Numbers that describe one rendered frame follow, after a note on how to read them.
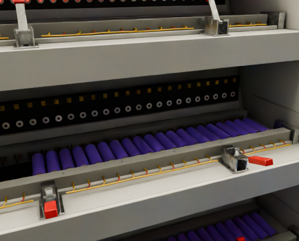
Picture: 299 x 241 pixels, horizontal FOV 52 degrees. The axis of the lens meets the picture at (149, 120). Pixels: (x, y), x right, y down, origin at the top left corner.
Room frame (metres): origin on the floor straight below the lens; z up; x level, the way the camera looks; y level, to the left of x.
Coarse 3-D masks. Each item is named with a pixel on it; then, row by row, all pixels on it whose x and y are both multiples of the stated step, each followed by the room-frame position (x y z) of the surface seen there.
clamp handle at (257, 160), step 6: (234, 150) 0.45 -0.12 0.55; (234, 156) 0.45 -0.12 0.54; (240, 156) 0.44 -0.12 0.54; (246, 156) 0.43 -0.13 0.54; (252, 156) 0.42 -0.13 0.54; (258, 156) 0.41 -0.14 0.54; (252, 162) 0.41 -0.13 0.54; (258, 162) 0.39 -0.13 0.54; (264, 162) 0.38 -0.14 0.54; (270, 162) 0.38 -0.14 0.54
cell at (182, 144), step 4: (168, 132) 0.54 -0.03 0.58; (172, 132) 0.54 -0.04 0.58; (168, 136) 0.53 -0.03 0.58; (172, 136) 0.52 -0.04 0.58; (176, 136) 0.52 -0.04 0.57; (172, 140) 0.52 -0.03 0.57; (176, 140) 0.51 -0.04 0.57; (180, 140) 0.50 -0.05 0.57; (176, 144) 0.50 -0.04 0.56; (180, 144) 0.49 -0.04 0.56; (184, 144) 0.49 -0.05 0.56
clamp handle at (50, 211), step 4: (48, 188) 0.36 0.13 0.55; (48, 192) 0.36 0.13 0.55; (52, 192) 0.36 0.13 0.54; (48, 196) 0.36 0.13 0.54; (52, 196) 0.36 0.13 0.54; (48, 200) 0.34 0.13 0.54; (52, 200) 0.34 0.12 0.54; (44, 204) 0.32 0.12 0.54; (48, 204) 0.32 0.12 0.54; (52, 204) 0.32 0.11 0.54; (44, 208) 0.31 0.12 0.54; (48, 208) 0.30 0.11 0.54; (52, 208) 0.30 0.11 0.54; (56, 208) 0.30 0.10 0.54; (44, 212) 0.30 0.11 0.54; (48, 212) 0.30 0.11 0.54; (52, 212) 0.30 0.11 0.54; (56, 212) 0.30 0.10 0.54; (48, 216) 0.30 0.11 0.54; (52, 216) 0.30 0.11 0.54; (56, 216) 0.30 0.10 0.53
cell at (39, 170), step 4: (36, 156) 0.46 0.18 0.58; (40, 156) 0.46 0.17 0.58; (32, 160) 0.46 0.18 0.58; (36, 160) 0.45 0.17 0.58; (40, 160) 0.45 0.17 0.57; (32, 164) 0.45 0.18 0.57; (36, 164) 0.44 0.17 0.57; (40, 164) 0.44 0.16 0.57; (44, 164) 0.45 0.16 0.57; (32, 168) 0.44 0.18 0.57; (36, 168) 0.43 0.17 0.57; (40, 168) 0.43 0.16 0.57; (44, 168) 0.44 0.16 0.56; (36, 172) 0.42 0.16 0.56; (40, 172) 0.42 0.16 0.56; (44, 172) 0.42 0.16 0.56
